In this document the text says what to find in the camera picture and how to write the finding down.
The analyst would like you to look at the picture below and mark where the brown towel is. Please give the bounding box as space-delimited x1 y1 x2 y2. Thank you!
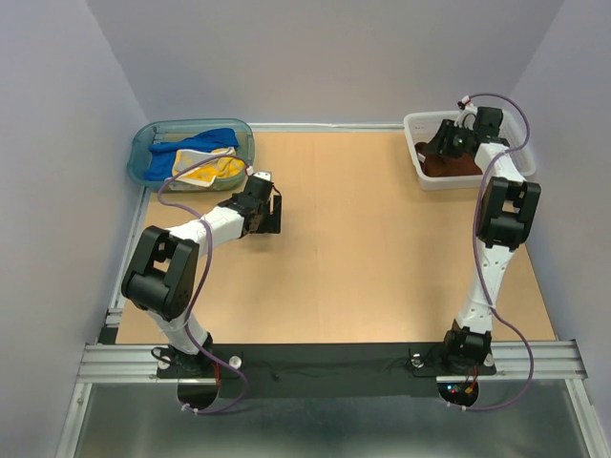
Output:
414 142 482 177

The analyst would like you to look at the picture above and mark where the yellow white towel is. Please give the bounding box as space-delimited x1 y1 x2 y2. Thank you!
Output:
171 147 244 188

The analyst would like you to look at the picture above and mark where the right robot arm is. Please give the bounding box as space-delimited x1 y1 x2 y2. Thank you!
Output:
425 99 541 372

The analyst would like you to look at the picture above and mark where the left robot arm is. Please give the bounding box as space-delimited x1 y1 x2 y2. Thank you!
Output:
121 172 282 376

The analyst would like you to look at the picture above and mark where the blue towel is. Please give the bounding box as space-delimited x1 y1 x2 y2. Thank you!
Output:
144 128 239 181

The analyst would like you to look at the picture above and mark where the teal plastic bin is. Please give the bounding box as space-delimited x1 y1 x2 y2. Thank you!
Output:
127 118 255 192

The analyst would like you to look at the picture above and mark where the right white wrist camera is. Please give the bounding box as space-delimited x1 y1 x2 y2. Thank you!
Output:
454 95 477 127

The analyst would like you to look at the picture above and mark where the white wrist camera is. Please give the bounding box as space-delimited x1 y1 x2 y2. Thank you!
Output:
246 168 273 183
454 95 477 127

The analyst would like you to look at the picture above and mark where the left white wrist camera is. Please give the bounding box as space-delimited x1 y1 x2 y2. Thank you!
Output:
246 168 273 183

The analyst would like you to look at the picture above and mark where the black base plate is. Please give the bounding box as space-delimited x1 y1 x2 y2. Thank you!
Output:
156 342 497 399

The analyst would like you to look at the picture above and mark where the aluminium frame rail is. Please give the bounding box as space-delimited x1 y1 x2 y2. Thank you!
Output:
63 130 608 457

